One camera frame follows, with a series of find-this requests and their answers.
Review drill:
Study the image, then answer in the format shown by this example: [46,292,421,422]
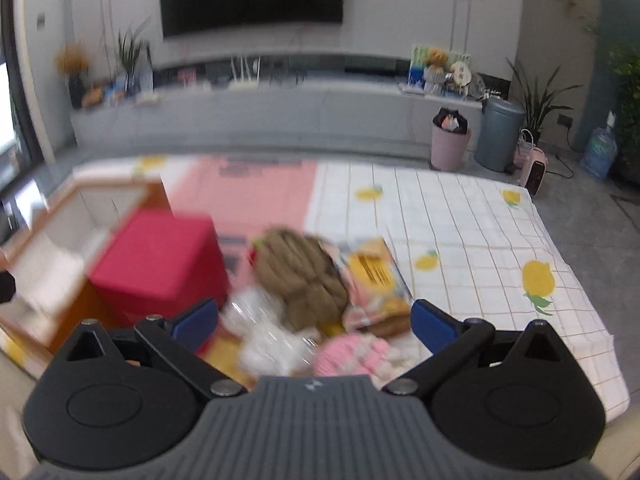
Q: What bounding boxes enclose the yellow crochet cloth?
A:
[202,334,256,390]

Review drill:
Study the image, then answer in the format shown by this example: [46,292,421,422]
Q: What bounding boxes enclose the yellow snack packet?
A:
[321,237,412,338]

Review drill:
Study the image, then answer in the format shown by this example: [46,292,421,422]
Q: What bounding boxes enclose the white crinkled plastic bag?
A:
[221,285,319,377]

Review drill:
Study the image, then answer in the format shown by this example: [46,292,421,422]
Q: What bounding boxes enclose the pink crochet toy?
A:
[314,333,410,384]

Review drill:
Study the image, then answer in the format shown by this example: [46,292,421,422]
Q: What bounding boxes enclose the brown plush toy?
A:
[253,228,349,332]

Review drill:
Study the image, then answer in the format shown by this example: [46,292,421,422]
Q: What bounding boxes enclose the orange open storage box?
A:
[1,176,169,358]

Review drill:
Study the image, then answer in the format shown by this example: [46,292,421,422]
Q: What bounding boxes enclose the red Wonderlab box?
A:
[88,208,230,326]

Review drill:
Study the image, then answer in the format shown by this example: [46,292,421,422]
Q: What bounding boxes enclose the pink space heater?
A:
[514,128,548,196]

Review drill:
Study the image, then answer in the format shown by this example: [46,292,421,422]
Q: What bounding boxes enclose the grey metal trash can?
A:
[474,98,525,172]

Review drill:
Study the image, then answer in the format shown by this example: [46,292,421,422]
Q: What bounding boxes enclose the pink trash bin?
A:
[431,107,471,172]

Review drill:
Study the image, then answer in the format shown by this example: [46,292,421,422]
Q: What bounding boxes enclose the dark vase yellow flowers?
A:
[54,44,89,110]

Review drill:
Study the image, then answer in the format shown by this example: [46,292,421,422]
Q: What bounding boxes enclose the blue water jug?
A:
[580,112,617,180]

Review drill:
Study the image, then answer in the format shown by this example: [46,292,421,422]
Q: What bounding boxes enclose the marble TV console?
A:
[72,79,482,158]

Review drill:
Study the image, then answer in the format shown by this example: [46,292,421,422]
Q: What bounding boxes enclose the tall floor plant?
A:
[506,58,582,146]

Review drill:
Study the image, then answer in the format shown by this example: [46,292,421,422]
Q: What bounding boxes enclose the green potted plant on console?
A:
[116,18,151,96]

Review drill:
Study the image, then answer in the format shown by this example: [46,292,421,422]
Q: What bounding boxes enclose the white wifi router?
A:
[228,55,262,90]

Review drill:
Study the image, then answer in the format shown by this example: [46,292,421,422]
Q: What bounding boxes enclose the teddy bear on console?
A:
[423,48,449,94]

